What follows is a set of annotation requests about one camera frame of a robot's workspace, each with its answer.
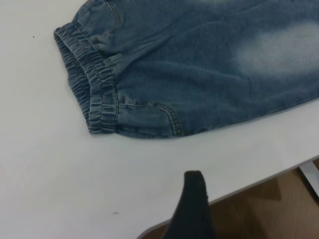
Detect white metal table leg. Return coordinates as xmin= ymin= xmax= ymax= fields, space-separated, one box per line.
xmin=298 ymin=159 xmax=319 ymax=192

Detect blue denim kids jeans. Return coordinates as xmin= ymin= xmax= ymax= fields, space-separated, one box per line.
xmin=53 ymin=0 xmax=319 ymax=139

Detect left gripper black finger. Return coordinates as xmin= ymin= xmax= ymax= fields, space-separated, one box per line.
xmin=161 ymin=170 xmax=218 ymax=239

